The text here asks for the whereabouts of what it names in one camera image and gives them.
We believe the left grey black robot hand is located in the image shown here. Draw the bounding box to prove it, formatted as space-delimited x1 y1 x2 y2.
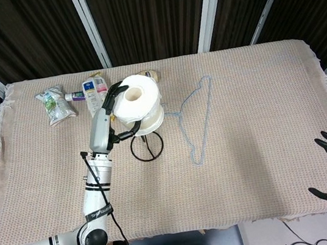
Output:
80 79 147 156

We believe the beige mayonnaise squeeze bottle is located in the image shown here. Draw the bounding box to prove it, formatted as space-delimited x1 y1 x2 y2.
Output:
136 67 162 85

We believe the black wire roll stand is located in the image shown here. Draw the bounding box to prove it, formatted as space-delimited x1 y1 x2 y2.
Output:
128 128 167 165

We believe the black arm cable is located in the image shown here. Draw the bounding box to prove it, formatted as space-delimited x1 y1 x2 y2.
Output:
79 145 140 245

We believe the beige waffle weave tablecloth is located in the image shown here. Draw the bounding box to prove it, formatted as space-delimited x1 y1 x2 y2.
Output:
0 34 327 245

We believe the small white purple bottle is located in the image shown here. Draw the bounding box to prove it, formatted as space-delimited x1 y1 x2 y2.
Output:
63 90 86 103

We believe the green white crumpled bag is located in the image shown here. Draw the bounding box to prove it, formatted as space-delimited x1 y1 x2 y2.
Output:
33 82 80 128

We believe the light blue wire hanger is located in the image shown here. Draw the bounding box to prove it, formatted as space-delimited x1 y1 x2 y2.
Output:
160 75 224 170

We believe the white yellow snack package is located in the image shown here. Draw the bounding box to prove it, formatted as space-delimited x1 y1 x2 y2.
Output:
80 71 113 119

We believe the white toilet paper roll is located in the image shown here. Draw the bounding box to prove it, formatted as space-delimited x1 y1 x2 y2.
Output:
108 71 169 140

